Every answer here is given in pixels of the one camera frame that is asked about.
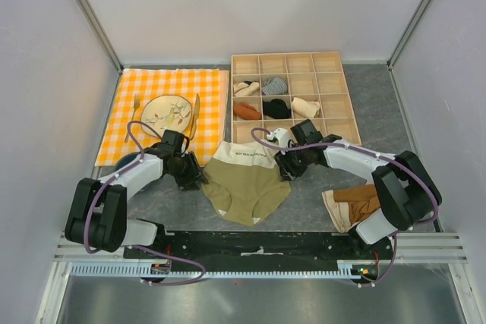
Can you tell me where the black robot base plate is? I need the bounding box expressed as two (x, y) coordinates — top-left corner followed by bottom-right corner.
(149, 231), (393, 273)

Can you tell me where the rolled beige black underwear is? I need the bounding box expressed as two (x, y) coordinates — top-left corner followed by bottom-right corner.
(233, 81), (260, 97)

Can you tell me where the gold knife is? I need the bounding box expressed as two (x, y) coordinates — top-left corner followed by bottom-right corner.
(189, 94), (200, 140)

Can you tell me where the rolled cream underwear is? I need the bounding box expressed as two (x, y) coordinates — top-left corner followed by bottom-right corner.
(292, 97), (320, 118)

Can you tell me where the right aluminium frame post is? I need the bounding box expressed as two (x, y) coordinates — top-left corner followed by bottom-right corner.
(387, 0), (433, 71)

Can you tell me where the floral ceramic plate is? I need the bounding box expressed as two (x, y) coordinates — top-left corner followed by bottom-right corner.
(140, 95), (193, 135)

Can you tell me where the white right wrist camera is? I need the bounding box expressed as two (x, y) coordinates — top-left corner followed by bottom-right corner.
(266, 127), (292, 149)

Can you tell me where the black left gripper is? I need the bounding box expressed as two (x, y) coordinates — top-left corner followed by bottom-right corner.
(168, 151), (208, 191)

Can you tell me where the left aluminium frame post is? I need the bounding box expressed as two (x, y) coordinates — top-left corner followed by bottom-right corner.
(75, 0), (124, 74)

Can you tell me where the rolled grey striped underwear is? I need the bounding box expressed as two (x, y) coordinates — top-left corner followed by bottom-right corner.
(261, 77), (288, 96)

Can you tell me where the brown orange underwear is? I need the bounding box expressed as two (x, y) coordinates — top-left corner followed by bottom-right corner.
(333, 184), (380, 231)

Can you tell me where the aluminium frame post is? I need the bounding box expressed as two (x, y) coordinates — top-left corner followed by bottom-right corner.
(387, 0), (433, 71)
(75, 0), (124, 74)

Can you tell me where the olive green white-band underwear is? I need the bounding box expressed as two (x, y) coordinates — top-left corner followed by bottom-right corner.
(203, 142), (291, 227)

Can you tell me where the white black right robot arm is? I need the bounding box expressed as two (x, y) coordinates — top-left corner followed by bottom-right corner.
(265, 119), (442, 259)

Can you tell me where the gold fork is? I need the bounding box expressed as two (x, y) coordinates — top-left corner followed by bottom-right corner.
(124, 94), (140, 143)

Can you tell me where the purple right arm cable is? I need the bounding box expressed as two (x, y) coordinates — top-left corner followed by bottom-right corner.
(250, 127), (443, 289)

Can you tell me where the blue ceramic bowl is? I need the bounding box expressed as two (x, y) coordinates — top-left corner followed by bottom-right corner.
(115, 152), (139, 171)

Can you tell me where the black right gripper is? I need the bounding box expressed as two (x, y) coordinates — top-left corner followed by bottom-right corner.
(273, 142), (311, 182)

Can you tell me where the grey slotted cable duct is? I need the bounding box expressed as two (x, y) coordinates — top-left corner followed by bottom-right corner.
(70, 262), (378, 279)

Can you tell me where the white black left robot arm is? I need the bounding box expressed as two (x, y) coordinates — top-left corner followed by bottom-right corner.
(64, 130), (208, 258)

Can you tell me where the rolled rust orange underwear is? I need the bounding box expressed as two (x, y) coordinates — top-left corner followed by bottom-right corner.
(233, 102), (262, 121)

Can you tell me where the wooden compartment organizer box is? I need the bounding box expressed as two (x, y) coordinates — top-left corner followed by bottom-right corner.
(230, 51), (361, 145)

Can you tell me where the beige cream underwear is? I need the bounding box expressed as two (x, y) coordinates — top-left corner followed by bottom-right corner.
(322, 190), (358, 233)

